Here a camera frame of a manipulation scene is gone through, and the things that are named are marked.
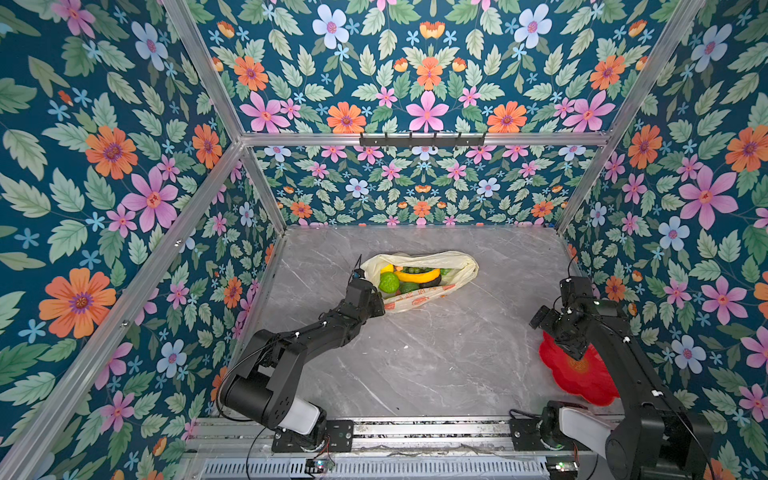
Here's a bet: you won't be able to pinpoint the red flower-shaped plate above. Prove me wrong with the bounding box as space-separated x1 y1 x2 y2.
539 332 619 407

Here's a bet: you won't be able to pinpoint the yellow fake banana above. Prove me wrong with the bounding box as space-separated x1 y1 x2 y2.
395 269 441 284

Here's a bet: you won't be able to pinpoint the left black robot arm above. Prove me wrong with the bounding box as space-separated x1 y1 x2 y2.
217 277 385 437

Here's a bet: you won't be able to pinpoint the black hook rail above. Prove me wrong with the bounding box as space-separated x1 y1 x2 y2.
358 132 486 149

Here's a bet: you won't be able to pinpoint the green fake lime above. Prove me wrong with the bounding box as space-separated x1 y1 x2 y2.
378 272 401 295

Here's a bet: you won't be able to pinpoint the green fake grapes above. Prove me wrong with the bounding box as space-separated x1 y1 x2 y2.
400 267 433 275

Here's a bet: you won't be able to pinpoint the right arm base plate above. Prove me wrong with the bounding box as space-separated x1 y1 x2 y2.
508 409 574 451

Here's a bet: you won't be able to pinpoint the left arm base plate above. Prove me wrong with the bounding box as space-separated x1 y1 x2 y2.
271 420 355 453

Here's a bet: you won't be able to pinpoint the white vented cable duct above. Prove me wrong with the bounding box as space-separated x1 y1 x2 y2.
201 457 550 479

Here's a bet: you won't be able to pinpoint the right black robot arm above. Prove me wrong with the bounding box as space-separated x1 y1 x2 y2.
530 276 715 479

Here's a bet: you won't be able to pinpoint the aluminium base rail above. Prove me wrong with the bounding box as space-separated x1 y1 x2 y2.
185 415 679 460

